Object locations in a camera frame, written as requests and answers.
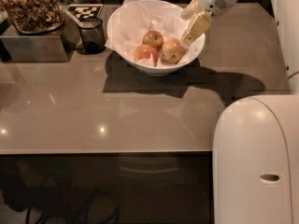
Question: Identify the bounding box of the black mesh cup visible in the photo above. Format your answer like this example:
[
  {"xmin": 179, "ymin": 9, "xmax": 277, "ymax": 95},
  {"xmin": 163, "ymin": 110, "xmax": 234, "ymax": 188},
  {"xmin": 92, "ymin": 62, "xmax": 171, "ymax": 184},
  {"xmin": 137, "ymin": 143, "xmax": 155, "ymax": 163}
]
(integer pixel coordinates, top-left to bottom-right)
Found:
[{"xmin": 78, "ymin": 18, "xmax": 106, "ymax": 54}]

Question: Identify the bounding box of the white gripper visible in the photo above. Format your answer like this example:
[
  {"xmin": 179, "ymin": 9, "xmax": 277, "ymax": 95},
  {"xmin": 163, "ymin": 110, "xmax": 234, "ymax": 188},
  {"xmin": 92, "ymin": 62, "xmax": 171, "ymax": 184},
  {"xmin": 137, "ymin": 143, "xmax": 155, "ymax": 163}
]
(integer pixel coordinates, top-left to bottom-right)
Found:
[{"xmin": 180, "ymin": 0, "xmax": 236, "ymax": 46}]

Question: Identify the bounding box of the black floor cable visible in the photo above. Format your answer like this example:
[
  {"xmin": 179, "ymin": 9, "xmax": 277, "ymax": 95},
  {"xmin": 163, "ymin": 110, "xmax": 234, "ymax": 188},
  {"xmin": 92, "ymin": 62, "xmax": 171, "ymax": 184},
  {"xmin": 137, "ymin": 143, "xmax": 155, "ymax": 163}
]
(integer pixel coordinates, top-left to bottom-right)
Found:
[{"xmin": 24, "ymin": 184, "xmax": 121, "ymax": 224}]

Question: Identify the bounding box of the white ceramic bowl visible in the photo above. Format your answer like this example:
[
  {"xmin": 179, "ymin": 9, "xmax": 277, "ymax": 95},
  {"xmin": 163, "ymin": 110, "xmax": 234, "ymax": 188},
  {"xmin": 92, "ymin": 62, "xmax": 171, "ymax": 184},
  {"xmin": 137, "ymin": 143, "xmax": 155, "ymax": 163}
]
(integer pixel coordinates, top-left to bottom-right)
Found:
[{"xmin": 106, "ymin": 0, "xmax": 206, "ymax": 77}]

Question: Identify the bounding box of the white paper liner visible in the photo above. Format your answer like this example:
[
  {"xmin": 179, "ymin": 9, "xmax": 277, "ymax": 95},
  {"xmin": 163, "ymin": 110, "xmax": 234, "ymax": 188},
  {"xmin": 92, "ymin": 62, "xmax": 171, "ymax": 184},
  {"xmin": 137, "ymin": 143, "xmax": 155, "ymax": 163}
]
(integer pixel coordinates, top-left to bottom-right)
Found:
[{"xmin": 104, "ymin": 0, "xmax": 197, "ymax": 68}]

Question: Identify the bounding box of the black white marker tag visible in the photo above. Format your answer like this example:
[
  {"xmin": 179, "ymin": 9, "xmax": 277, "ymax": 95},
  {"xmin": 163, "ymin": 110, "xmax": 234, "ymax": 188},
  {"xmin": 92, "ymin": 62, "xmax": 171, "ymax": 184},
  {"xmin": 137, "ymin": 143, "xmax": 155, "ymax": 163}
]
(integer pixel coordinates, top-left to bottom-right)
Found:
[{"xmin": 67, "ymin": 4, "xmax": 103, "ymax": 21}]

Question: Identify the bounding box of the grey metal box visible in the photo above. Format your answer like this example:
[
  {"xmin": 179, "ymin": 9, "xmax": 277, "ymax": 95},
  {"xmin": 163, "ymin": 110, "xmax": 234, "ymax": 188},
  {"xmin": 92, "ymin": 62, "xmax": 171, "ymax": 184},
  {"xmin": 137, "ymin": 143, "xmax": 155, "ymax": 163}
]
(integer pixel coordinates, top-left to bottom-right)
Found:
[{"xmin": 0, "ymin": 17, "xmax": 80, "ymax": 63}]

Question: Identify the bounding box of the red apple back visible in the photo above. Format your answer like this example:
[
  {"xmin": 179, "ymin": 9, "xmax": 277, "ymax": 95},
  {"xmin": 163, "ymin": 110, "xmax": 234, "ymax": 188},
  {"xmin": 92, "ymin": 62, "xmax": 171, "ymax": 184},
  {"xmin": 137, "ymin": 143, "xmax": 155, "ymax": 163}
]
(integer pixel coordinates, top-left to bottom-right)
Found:
[{"xmin": 142, "ymin": 30, "xmax": 164, "ymax": 51}]

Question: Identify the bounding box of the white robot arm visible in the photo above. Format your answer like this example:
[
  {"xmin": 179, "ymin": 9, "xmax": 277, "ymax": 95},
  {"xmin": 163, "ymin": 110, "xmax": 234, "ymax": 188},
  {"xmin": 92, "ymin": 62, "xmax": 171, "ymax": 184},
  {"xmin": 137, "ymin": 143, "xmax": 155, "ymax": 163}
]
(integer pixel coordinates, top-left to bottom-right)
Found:
[{"xmin": 212, "ymin": 0, "xmax": 299, "ymax": 224}]

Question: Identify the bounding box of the red apple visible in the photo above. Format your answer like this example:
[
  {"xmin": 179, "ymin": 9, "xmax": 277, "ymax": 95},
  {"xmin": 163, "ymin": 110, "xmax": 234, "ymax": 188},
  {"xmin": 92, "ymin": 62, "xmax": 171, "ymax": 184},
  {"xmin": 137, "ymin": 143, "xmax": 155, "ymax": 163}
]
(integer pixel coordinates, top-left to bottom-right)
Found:
[
  {"xmin": 142, "ymin": 30, "xmax": 164, "ymax": 51},
  {"xmin": 161, "ymin": 37, "xmax": 186, "ymax": 63},
  {"xmin": 134, "ymin": 44, "xmax": 158, "ymax": 65}
]

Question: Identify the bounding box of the tray of dried snacks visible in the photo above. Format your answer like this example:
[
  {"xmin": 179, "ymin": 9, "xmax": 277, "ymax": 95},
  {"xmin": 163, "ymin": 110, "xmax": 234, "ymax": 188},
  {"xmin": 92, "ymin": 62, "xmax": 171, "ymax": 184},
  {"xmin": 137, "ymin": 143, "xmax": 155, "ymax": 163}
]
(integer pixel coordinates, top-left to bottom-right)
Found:
[{"xmin": 0, "ymin": 0, "xmax": 64, "ymax": 34}]

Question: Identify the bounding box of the red apple front left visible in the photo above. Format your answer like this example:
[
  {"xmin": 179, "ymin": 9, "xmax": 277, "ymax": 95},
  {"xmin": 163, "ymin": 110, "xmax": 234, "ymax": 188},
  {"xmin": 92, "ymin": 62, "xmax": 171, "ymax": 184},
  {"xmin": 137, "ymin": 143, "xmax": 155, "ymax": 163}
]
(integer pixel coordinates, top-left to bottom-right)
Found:
[{"xmin": 134, "ymin": 44, "xmax": 158, "ymax": 65}]

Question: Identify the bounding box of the red apple right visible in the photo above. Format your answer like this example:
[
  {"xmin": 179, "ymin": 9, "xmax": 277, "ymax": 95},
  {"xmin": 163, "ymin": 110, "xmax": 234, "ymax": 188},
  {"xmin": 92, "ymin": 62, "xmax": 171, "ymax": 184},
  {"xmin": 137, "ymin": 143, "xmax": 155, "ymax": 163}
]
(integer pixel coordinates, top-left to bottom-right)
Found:
[{"xmin": 161, "ymin": 37, "xmax": 186, "ymax": 63}]

